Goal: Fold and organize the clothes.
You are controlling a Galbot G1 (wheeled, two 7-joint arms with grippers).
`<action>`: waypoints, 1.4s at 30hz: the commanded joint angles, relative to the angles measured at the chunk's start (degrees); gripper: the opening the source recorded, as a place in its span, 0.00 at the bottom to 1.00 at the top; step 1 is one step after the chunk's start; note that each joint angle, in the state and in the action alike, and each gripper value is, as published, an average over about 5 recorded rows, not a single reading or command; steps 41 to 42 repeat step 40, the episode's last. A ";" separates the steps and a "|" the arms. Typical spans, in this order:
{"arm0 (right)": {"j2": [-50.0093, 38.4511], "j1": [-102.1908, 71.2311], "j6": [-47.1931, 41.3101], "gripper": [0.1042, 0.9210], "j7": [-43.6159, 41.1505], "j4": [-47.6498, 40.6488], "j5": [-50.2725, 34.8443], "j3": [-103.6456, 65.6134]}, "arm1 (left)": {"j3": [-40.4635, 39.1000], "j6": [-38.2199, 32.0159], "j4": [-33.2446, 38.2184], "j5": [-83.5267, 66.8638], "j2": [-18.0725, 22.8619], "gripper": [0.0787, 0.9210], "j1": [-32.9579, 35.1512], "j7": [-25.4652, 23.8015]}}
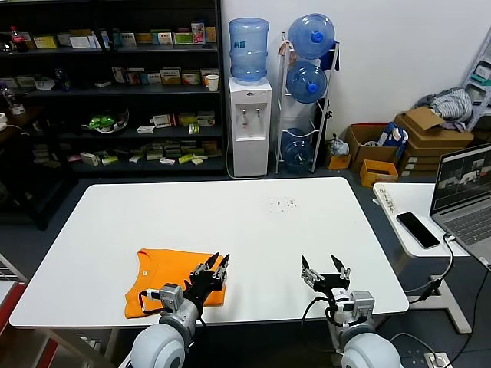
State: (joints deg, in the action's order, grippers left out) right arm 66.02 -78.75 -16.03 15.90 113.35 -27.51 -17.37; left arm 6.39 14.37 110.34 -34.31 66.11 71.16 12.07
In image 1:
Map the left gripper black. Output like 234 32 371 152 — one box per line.
183 251 230 307

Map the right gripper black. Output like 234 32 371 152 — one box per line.
300 255 351 298

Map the orange t-shirt with white print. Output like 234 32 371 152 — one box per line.
124 248 227 320

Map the pile of grey clothes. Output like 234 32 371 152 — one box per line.
417 87 473 123

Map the black smartphone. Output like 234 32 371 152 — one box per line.
396 211 441 250

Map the orange yellow small box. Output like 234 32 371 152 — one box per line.
359 159 400 188

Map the small cardboard box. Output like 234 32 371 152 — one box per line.
325 151 353 170

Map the white side table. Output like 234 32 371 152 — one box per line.
372 182 476 334

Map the white water dispenser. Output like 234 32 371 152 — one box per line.
229 76 272 178

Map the blue water jug without cap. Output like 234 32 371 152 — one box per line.
281 128 315 173

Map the crumpled clear plastic bag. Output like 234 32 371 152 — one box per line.
330 137 351 156

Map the open cardboard box red rim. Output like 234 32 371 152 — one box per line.
344 123 400 173

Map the white floor power strip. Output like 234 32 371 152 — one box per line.
423 351 450 368

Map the stack of low cardboard boxes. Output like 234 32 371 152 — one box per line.
398 147 442 177

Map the blue plastic bag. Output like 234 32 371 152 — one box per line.
377 121 410 149

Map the white box red stripe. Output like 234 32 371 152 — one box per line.
150 113 178 128

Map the grey laptop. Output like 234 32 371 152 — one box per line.
429 143 491 268

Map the large cardboard box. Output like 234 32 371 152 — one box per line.
406 130 475 154

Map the open flap cardboard box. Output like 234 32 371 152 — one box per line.
394 106 447 136

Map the bowl with green items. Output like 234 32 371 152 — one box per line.
79 109 130 135

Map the black shelving unit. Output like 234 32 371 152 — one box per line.
0 0 227 231

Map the upright blue water bottle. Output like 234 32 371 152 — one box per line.
229 17 270 86

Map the pink cloth on rack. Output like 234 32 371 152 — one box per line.
278 40 296 62

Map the colourful tall box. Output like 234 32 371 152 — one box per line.
190 21 206 45

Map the blue glass ornament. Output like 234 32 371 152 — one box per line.
54 68 72 92

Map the teal white storage box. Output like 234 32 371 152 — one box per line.
470 63 491 87

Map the grey metal storage rack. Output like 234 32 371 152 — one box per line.
462 38 491 127

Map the clear plastic bottle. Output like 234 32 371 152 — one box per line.
0 84 18 112

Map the yellow box white label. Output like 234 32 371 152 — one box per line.
33 35 58 50

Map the cola bottle red label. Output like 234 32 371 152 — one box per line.
9 25 30 54

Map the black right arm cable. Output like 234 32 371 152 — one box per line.
301 297 334 333

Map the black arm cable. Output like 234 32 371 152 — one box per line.
137 290 162 314
301 297 334 333

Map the right wrist grey camera box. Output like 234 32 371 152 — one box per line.
351 290 375 317

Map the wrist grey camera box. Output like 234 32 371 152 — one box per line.
158 283 184 311
351 290 375 317

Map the left wrist grey camera box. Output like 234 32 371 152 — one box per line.
158 283 184 311

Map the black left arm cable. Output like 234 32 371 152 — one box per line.
137 290 162 314

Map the white wire jug rack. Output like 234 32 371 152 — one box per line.
275 31 341 176

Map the black floor cable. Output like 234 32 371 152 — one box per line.
389 331 475 363

